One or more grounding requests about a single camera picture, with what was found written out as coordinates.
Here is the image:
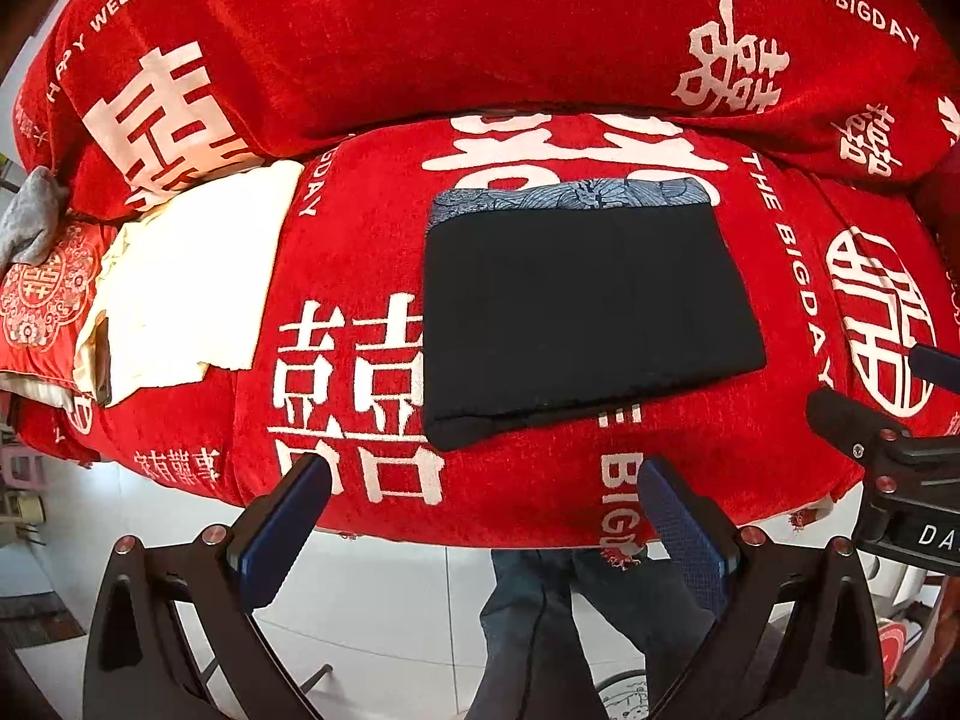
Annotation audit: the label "black pants blue patterned waistband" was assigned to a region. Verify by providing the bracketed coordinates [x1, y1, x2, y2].
[421, 176, 767, 452]

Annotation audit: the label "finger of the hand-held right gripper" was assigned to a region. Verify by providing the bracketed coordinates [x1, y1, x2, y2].
[805, 385, 914, 461]
[910, 342, 960, 392]

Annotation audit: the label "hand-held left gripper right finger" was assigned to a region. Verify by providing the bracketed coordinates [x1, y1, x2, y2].
[636, 454, 899, 720]

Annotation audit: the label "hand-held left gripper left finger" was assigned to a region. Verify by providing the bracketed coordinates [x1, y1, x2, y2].
[81, 452, 336, 720]

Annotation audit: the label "red gold patterned cushion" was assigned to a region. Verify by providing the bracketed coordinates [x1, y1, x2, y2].
[0, 221, 117, 392]

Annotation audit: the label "person's blue jeans legs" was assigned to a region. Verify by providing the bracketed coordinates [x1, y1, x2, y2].
[461, 547, 717, 720]

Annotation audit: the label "pink plastic stool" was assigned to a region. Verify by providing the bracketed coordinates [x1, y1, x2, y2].
[0, 441, 47, 497]

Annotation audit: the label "grey cloth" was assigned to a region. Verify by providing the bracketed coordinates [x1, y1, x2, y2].
[0, 165, 70, 267]

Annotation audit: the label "cream cloth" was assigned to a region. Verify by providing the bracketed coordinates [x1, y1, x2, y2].
[73, 160, 305, 407]

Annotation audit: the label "dark floor mat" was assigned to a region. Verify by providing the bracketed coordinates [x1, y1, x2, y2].
[0, 598, 85, 647]

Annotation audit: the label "red printed sofa cover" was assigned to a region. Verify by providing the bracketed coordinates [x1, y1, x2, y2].
[11, 0, 960, 563]

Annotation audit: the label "dark red cushion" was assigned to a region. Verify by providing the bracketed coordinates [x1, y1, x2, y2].
[915, 172, 960, 241]

